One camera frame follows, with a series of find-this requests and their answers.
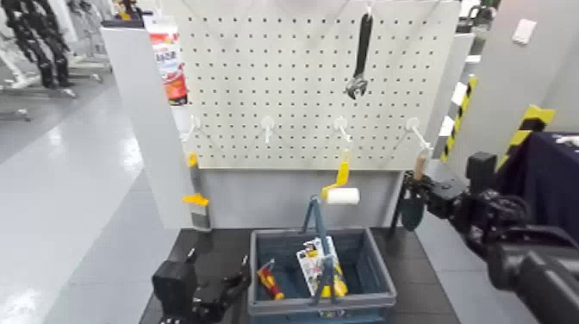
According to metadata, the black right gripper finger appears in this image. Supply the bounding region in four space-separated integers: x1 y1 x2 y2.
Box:
403 186 432 208
404 171 433 190

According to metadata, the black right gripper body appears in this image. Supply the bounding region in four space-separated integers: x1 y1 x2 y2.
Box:
426 178 470 221

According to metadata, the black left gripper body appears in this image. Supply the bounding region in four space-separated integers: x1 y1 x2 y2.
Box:
191 280 233 324

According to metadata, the garden trowel with wooden handle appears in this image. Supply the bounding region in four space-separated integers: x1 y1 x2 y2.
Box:
400 151 430 233

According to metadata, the white yellow packaged tool card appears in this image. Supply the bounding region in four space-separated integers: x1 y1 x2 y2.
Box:
296 235 349 299

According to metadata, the blue grey plastic crate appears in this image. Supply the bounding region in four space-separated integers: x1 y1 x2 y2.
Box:
246 227 398 324

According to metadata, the red yellow screwdriver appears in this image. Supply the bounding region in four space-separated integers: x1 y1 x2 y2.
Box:
257 259 286 301

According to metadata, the white pegboard hook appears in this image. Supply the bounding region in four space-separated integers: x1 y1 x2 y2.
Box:
180 115 202 144
405 117 434 153
260 115 276 145
333 115 353 145

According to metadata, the grey scraper with yellow parts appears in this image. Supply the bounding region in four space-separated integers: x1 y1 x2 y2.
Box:
182 152 213 233

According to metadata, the narrow yellow black hazard strip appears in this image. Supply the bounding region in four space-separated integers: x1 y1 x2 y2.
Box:
440 76 479 165

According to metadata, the grey panel under pegboard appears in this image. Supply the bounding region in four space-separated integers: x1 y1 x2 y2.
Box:
197 169 405 230

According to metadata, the wide yellow black hazard strip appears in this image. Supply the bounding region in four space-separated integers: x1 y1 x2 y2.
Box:
498 104 557 167

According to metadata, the white partition panel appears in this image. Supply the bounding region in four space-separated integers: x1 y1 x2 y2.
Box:
100 26 196 230

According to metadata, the black adjustable wrench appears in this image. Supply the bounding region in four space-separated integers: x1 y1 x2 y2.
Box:
343 12 375 101

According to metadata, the white perforated pegboard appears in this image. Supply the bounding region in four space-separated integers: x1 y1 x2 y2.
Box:
168 0 462 172

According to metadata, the black office chair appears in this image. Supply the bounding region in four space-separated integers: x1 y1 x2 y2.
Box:
456 0 500 34

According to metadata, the red white printed banner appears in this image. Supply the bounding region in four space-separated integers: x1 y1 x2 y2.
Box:
145 16 190 107

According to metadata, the black humanoid robot on stand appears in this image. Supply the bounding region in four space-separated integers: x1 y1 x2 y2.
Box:
0 0 76 90

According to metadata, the black support post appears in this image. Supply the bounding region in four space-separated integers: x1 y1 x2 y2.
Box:
388 171 413 237

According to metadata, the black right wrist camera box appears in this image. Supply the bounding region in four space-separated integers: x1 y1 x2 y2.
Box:
465 152 498 192

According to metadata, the yellow handled white paint roller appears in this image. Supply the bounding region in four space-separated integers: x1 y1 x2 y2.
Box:
321 151 362 206

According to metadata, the white wall plate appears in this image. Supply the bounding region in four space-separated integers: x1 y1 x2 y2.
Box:
511 18 538 46

